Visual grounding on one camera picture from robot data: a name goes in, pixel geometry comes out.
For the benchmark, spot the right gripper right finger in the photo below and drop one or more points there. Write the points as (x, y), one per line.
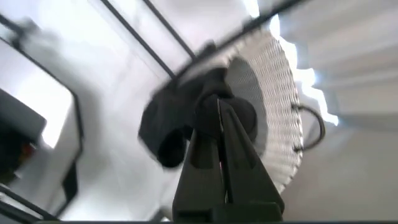
(248, 183)

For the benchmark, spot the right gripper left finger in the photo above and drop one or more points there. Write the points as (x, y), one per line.
(199, 180)

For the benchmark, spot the black garment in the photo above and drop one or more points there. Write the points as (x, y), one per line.
(174, 115)

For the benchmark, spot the white laundry basket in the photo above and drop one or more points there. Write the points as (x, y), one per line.
(276, 93)

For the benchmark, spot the black clothes rack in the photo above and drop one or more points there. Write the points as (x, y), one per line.
(140, 39)

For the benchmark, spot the white curtain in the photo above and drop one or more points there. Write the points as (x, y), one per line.
(348, 46)

